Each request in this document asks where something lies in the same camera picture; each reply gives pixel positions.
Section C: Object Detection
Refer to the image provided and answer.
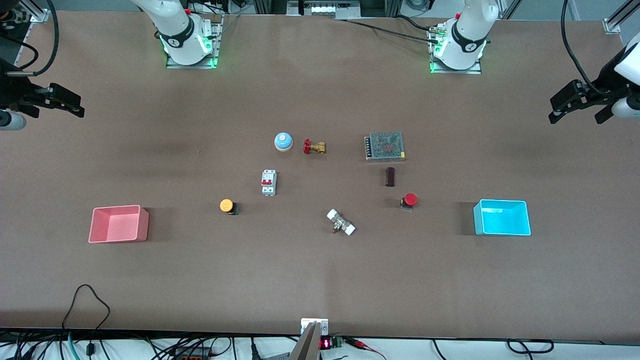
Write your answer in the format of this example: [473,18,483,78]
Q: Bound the black power strip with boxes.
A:
[169,347,213,360]

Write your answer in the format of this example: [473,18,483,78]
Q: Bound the black looped cable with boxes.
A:
[62,284,111,357]

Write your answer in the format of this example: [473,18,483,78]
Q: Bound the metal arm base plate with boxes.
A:
[428,24,483,75]
[165,14,224,70]

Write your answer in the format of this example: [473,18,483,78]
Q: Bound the aluminium camera mount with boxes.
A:
[289,318,330,360]

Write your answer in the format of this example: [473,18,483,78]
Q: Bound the pink plastic box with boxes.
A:
[88,204,150,244]

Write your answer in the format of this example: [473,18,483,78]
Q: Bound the metal valve white caps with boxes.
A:
[326,208,357,237]

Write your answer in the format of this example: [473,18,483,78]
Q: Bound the black coiled cable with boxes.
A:
[506,339,555,355]

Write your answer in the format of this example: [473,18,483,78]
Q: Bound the aluminium frame profile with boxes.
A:
[603,0,640,35]
[14,0,51,24]

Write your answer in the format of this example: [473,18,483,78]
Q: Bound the red clip lead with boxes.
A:
[344,337,387,360]

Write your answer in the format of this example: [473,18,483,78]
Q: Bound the metal mesh power supply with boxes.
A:
[364,131,407,163]

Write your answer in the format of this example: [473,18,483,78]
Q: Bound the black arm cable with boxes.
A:
[0,0,60,77]
[560,0,603,97]

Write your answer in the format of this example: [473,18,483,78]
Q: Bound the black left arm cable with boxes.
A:
[560,0,603,97]

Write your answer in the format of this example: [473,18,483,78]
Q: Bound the black cable on table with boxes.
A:
[344,18,442,44]

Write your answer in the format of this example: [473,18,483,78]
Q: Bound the white circuit breaker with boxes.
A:
[260,169,278,197]

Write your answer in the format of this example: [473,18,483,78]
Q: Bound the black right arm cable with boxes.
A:
[0,0,60,77]

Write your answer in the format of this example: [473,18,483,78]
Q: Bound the cyan plastic box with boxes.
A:
[473,199,532,237]

